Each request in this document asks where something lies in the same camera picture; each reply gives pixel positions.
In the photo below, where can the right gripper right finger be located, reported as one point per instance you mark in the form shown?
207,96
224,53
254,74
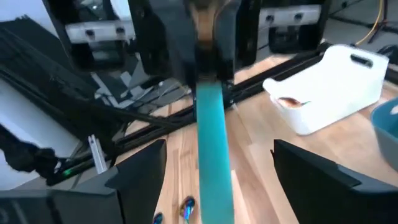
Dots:
326,199

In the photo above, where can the black metal table frame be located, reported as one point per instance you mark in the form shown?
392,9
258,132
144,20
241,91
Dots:
264,74

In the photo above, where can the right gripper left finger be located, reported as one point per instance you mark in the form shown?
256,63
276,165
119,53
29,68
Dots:
77,207

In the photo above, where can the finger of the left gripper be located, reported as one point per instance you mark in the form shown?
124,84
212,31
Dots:
227,37
168,40

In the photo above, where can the white plastic bin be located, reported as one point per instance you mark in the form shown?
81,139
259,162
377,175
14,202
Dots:
326,93

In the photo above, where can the silver frame bracket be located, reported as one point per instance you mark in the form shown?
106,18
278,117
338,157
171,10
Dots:
97,154

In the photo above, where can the dark teal plastic bin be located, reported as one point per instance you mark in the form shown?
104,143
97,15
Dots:
385,130

